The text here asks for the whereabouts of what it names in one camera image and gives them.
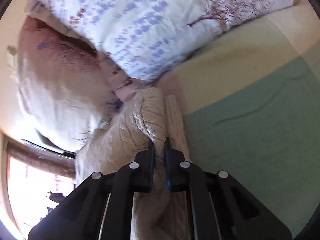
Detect cream cable-knit sweater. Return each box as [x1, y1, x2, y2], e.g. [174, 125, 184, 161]
[75, 88, 190, 239]

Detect white lavender-print pillow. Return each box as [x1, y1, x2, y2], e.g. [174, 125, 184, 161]
[35, 0, 295, 81]

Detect bright window with frame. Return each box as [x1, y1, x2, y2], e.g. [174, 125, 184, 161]
[1, 135, 75, 238]

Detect pastel patchwork bed sheet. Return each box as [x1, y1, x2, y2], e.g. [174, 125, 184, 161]
[156, 1, 319, 236]

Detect pink floral pillow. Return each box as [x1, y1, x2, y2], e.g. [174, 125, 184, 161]
[17, 0, 142, 152]

